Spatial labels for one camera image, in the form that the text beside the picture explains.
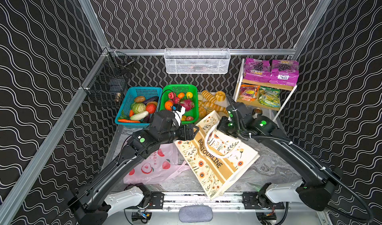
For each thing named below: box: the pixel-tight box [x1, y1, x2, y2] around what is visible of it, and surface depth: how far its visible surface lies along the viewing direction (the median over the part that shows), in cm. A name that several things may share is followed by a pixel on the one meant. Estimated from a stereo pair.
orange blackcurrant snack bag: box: [238, 84, 261, 102], surface depth 98 cm
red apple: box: [168, 91, 177, 100], surface depth 119 cm
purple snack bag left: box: [243, 57, 272, 83], surface depth 83 cm
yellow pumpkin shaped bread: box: [214, 90, 226, 102], surface depth 119 cm
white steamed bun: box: [197, 93, 206, 103], surface depth 119 cm
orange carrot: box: [117, 118, 141, 123], surface depth 99 cm
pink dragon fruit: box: [179, 99, 195, 112], surface depth 108 cm
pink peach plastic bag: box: [123, 141, 192, 186], surface depth 85 cm
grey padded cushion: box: [178, 205, 214, 223], surface depth 70 cm
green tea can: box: [251, 107, 263, 116], surface depth 100 cm
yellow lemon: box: [186, 91, 193, 100], surface depth 119 cm
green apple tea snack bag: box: [258, 86, 281, 108], surface depth 97 cm
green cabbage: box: [130, 102, 147, 114], surface depth 106 cm
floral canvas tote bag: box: [174, 110, 261, 200], surface depth 75 cm
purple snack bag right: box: [268, 59, 300, 86], surface depth 79 cm
